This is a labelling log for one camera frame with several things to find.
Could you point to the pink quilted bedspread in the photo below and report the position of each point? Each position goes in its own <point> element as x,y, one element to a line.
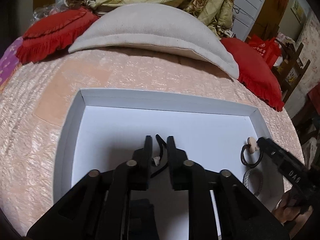
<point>35,101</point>

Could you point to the dark wooden chair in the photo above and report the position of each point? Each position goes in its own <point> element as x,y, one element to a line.
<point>291,69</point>

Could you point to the purple floral sheet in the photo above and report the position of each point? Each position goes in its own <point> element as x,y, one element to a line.
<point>9,62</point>

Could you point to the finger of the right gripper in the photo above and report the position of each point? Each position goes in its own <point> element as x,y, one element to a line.
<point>267,145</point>

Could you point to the red fringed cushion right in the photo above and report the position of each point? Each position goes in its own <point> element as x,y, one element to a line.
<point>254,73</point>

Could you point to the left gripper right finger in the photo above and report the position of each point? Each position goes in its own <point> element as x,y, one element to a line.
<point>178,171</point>

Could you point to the red shopping bag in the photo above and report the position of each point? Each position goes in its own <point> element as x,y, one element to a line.
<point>269,50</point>

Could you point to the red fringed cushion left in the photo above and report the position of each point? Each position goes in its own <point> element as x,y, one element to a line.
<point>52,33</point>

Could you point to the red fringed cushion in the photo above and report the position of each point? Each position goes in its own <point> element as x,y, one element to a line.
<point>254,73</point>
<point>52,33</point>

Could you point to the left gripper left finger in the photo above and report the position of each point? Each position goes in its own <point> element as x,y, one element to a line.
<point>142,170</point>

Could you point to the grey beige pillow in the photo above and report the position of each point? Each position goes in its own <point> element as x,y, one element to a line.
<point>159,28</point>

